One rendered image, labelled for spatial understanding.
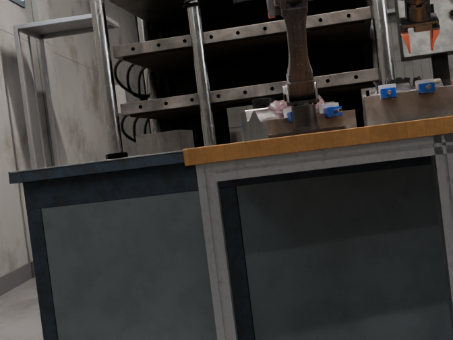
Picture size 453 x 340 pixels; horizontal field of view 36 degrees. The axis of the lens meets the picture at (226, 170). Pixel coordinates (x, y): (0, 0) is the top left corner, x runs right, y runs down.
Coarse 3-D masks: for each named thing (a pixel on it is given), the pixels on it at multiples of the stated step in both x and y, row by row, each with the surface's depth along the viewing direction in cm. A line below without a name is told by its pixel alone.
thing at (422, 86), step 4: (416, 80) 205; (420, 80) 205; (424, 80) 205; (428, 80) 204; (432, 80) 204; (416, 84) 205; (420, 84) 201; (424, 84) 201; (428, 84) 195; (432, 84) 200; (416, 88) 207; (420, 88) 201; (424, 88) 201; (428, 88) 196; (432, 88) 200; (420, 92) 201; (424, 92) 201; (428, 92) 202; (432, 92) 204
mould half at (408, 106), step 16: (368, 96) 207; (400, 96) 205; (416, 96) 204; (432, 96) 203; (448, 96) 203; (368, 112) 207; (384, 112) 206; (400, 112) 205; (416, 112) 204; (432, 112) 204; (448, 112) 203
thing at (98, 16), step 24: (96, 0) 297; (384, 0) 277; (96, 24) 297; (144, 24) 364; (384, 24) 277; (96, 48) 299; (384, 48) 277; (144, 72) 366; (384, 72) 278; (120, 144) 300
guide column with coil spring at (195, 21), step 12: (192, 12) 292; (192, 24) 293; (192, 36) 293; (192, 48) 294; (204, 48) 294; (204, 60) 293; (204, 72) 293; (204, 84) 293; (204, 96) 293; (204, 108) 293; (204, 120) 294; (204, 132) 294; (204, 144) 295; (216, 144) 295
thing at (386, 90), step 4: (388, 84) 206; (392, 84) 206; (380, 88) 207; (384, 88) 203; (388, 88) 203; (392, 88) 202; (380, 92) 205; (384, 92) 203; (388, 92) 197; (392, 92) 202; (380, 96) 207; (384, 96) 203; (388, 96) 203; (392, 96) 202
